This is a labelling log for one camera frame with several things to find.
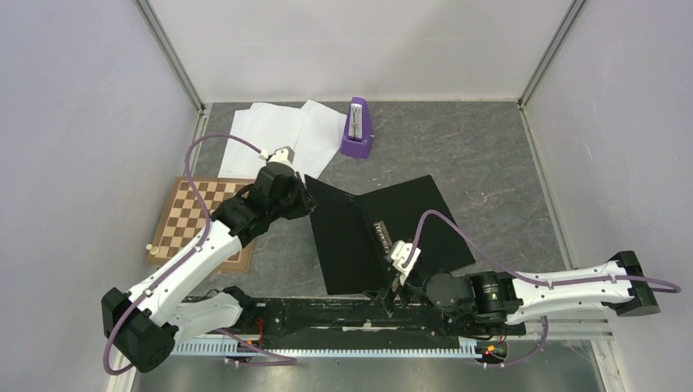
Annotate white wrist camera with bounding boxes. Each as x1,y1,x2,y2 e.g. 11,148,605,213
388,241,421,274
258,146,295,170

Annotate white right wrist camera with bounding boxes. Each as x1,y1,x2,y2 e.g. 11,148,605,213
388,241,421,274

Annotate white paper sheets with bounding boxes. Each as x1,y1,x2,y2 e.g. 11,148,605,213
293,100,347,178

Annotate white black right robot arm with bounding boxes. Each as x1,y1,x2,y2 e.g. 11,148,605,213
370,251,660,335

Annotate white paper stack left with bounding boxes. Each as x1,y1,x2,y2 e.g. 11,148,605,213
218,103,306,180

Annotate aluminium frame rail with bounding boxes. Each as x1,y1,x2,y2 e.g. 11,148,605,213
116,302,615,359

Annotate wooden chessboard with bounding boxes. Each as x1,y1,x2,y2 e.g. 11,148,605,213
147,176,251,267

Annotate blue black file folder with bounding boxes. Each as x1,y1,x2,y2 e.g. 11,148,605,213
306,176,453,296

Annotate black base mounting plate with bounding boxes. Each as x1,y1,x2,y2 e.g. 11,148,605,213
223,286,526,350

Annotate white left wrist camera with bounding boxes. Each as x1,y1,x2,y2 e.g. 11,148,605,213
258,146,295,170

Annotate white chess pawn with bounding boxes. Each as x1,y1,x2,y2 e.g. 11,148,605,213
145,244,159,256

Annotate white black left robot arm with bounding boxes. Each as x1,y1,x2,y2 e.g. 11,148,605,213
101,162,315,376

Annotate purple metronome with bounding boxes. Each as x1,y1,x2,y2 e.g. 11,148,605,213
340,97,374,159

